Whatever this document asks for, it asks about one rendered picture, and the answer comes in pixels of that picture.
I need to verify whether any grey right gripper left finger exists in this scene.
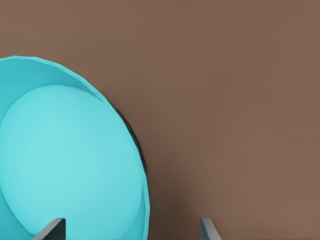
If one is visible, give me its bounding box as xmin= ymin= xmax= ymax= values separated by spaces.
xmin=34 ymin=217 xmax=67 ymax=240

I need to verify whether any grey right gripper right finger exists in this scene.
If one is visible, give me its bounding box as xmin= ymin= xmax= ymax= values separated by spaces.
xmin=200 ymin=217 xmax=222 ymax=240

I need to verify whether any turquoise plate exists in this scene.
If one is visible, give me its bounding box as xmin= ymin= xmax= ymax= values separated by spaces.
xmin=0 ymin=55 xmax=151 ymax=240

